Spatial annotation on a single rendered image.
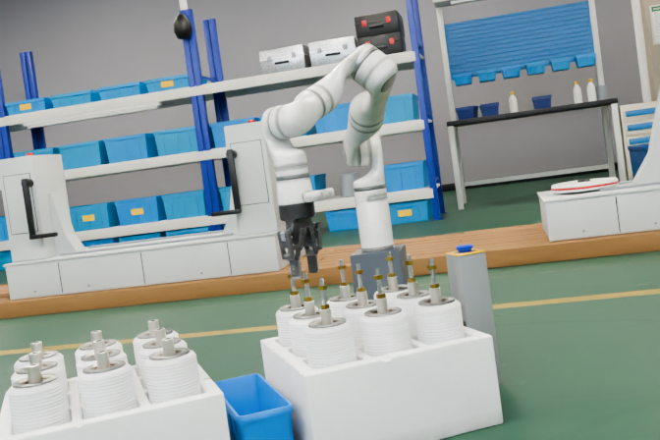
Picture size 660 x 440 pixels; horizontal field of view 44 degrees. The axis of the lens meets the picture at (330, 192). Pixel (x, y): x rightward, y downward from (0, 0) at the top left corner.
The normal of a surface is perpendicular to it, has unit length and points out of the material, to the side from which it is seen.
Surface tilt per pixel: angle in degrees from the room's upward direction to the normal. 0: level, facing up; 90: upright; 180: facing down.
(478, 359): 90
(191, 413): 90
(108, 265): 90
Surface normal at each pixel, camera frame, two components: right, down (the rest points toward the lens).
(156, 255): -0.20, 0.07
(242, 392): 0.30, -0.04
